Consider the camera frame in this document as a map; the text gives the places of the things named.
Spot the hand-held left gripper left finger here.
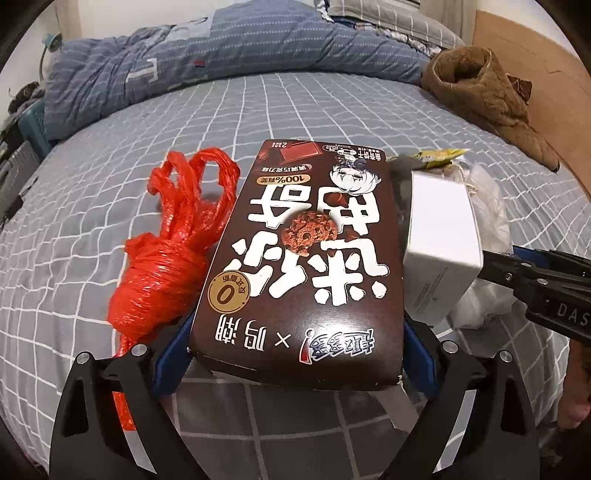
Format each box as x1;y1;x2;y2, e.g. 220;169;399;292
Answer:
48;314;218;480

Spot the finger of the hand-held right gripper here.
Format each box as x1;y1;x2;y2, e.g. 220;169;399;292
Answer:
510;244;591;267
480;249;557;315

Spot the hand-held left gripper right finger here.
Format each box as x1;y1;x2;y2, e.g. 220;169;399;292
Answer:
392;314;550;480

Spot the translucent plastic bag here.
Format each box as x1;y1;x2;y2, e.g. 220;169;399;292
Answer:
450;161;529;330

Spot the small white box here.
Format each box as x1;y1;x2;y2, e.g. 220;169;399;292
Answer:
402;170;483;324

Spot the brown cookie box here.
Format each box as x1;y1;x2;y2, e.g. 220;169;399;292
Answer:
187;138;407;386

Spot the person's right hand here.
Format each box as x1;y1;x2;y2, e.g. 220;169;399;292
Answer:
556;344;591;430

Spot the red plastic bag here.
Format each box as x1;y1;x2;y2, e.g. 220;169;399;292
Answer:
107;147;241;430

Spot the small yellow grey wrapper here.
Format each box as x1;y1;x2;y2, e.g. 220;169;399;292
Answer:
387;148;469;171

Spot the wooden headboard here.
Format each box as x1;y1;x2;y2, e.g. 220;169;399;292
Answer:
471;10;591;204

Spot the dark patterned cloth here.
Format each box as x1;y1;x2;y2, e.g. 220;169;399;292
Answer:
507;75;534;100

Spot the brown fleece garment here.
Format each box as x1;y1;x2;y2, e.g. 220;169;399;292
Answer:
420;46;561;172

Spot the grey checked bed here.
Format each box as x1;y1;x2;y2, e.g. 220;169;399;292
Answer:
0;69;591;480

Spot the grey suitcase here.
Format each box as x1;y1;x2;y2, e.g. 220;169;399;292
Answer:
0;138;44;222

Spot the grey checked pillow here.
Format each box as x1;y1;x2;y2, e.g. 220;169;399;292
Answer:
314;0;465;51

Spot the black device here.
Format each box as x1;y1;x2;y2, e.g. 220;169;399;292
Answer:
9;83;44;112

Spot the blue striped quilt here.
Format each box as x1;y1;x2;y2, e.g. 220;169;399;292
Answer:
44;0;430;139

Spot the blue desk lamp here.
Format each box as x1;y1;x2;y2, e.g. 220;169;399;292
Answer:
39;34;63;79

